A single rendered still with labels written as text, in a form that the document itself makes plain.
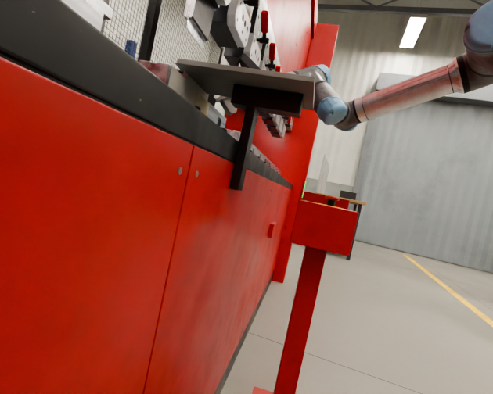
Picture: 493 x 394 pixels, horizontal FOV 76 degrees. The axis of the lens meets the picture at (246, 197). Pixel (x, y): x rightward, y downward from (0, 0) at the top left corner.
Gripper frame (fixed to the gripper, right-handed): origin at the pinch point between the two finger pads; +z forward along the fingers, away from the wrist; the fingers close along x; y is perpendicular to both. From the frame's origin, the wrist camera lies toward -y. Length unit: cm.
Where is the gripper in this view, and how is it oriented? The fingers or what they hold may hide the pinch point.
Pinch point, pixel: (214, 98)
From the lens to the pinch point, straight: 91.2
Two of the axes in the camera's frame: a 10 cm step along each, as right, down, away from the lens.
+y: 2.8, 9.4, 1.9
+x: -3.0, -1.1, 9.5
